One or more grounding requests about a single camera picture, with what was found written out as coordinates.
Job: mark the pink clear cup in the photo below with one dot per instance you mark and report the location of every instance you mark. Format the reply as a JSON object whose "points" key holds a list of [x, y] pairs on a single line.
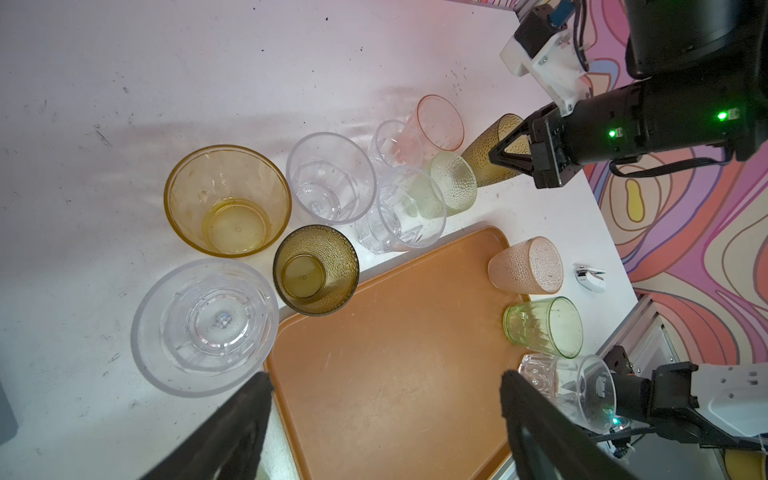
{"points": [[437, 124]]}

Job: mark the pink textured cup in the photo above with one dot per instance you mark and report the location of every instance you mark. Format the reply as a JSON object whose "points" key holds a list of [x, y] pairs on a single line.
{"points": [[530, 267]]}

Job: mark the brown textured cup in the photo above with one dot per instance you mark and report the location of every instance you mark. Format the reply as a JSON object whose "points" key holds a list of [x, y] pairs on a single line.
{"points": [[477, 153]]}

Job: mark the small clear glass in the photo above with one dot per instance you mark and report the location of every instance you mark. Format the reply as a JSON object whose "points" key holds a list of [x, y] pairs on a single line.
{"points": [[394, 144]]}

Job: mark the yellow amber glass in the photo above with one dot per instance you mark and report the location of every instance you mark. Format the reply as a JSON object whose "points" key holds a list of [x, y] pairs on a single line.
{"points": [[227, 201]]}

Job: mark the green ribbed glass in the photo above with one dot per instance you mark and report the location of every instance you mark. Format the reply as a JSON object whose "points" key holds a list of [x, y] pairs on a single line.
{"points": [[552, 326]]}

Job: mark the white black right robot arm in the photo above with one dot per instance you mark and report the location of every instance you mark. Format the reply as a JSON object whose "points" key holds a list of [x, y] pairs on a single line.
{"points": [[699, 77]]}

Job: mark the white clip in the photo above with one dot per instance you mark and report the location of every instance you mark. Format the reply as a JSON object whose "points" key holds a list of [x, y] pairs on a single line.
{"points": [[593, 279]]}

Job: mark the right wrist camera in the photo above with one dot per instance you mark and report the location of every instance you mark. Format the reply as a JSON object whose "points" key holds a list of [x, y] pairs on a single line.
{"points": [[548, 45]]}

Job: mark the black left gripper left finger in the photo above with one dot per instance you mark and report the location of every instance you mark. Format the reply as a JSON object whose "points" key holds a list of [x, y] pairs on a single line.
{"points": [[229, 444]]}

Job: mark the clear faceted glass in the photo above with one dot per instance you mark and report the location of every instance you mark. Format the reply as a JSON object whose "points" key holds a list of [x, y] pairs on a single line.
{"points": [[408, 213], [581, 388]]}

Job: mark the orange plastic tray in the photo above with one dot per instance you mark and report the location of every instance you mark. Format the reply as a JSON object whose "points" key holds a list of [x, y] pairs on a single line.
{"points": [[403, 382]]}

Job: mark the pale green textured cup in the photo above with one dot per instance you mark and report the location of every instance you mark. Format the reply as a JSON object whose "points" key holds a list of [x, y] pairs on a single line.
{"points": [[452, 188]]}

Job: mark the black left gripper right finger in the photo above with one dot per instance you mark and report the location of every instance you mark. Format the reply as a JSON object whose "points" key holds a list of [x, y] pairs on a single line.
{"points": [[544, 443]]}

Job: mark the clear glass back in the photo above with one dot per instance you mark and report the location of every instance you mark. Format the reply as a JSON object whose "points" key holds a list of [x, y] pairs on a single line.
{"points": [[331, 178]]}

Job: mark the clear wide glass left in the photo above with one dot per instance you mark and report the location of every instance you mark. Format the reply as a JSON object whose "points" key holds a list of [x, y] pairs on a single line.
{"points": [[205, 327]]}

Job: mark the olive textured cup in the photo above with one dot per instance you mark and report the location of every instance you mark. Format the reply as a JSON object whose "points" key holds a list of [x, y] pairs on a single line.
{"points": [[316, 270]]}

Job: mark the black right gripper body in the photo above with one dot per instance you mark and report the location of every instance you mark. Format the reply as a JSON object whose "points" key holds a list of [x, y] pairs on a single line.
{"points": [[551, 164]]}

